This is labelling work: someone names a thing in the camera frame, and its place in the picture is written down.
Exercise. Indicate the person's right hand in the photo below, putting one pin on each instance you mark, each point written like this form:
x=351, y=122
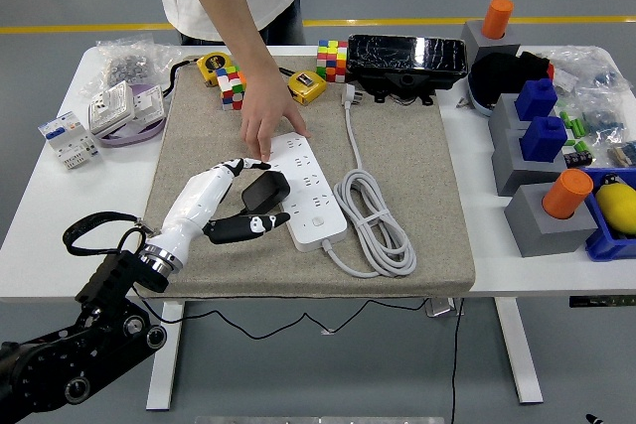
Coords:
x=268, y=111

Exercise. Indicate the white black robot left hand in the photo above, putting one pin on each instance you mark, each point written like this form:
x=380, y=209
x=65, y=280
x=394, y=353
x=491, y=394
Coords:
x=199, y=200

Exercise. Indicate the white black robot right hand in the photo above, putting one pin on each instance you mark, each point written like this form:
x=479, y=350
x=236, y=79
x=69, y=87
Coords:
x=594, y=418

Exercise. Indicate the black plug adapter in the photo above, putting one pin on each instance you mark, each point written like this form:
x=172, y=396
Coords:
x=266, y=190

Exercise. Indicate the white power strip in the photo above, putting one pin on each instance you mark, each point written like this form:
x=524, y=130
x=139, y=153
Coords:
x=318, y=205

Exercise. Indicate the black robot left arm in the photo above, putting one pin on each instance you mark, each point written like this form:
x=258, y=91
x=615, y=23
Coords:
x=114, y=270

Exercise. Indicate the yellow tape measure black clip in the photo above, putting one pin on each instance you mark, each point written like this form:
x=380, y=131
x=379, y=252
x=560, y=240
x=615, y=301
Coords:
x=305, y=86

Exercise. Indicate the colourful puzzle cube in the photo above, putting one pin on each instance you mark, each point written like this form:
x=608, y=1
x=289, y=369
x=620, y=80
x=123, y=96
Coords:
x=332, y=61
x=229, y=89

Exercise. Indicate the yellow tape measure black dial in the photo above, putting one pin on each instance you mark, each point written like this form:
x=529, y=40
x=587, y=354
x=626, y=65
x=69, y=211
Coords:
x=213, y=64

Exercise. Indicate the grey-brown mat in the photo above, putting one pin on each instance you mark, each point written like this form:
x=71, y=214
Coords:
x=238, y=265

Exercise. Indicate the white table leg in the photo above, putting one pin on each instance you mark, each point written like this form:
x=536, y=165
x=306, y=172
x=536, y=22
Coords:
x=519, y=349
x=164, y=359

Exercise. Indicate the black table control panel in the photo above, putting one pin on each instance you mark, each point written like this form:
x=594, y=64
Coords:
x=601, y=301

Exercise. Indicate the white circuit breaker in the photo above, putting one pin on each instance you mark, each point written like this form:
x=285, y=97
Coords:
x=69, y=141

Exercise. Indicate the plastic bag of metal nuts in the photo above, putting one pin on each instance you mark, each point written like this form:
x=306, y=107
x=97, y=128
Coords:
x=126, y=66

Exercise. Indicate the black device cracked screen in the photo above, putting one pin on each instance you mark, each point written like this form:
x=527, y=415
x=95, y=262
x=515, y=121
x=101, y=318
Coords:
x=407, y=54

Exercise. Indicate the blue plastic bin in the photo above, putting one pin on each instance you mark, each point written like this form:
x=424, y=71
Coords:
x=603, y=245

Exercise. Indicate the grey block with hole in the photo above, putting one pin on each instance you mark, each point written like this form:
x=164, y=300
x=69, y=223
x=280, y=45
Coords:
x=509, y=171
x=536, y=238
x=502, y=118
x=474, y=39

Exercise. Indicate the yellow toy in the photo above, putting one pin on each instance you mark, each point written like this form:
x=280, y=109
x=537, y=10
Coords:
x=618, y=208

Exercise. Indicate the orange cylinder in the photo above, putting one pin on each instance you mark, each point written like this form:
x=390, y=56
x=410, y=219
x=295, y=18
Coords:
x=497, y=19
x=566, y=193

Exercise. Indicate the black cloth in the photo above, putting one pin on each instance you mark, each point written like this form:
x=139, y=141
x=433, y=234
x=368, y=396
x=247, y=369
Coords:
x=502, y=71

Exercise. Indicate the small dark box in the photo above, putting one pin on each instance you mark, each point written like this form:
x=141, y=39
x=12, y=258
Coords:
x=579, y=159

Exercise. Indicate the clear bag of brown parts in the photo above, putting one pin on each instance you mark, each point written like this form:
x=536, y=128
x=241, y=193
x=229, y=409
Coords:
x=626, y=153

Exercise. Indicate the blue block with knob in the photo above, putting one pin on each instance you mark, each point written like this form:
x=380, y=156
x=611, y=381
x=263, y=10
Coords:
x=535, y=101
x=544, y=141

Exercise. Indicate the small green cylinder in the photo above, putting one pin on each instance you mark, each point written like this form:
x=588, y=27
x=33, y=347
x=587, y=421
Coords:
x=581, y=129
x=565, y=118
x=580, y=146
x=573, y=125

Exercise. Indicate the clear bag of blue parts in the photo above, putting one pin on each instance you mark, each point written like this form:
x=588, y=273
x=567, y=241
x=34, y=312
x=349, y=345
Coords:
x=603, y=121

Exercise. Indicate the clear plastic parts bag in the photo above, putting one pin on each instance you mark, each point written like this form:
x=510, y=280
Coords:
x=586, y=64

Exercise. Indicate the white wall switch panel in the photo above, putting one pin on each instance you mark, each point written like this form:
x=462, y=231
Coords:
x=149, y=102

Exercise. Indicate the white wall socket panel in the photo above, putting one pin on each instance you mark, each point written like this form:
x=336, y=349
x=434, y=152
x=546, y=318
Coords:
x=110, y=106

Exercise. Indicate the metal bracket under table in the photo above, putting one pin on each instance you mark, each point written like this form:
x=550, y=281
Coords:
x=439, y=308

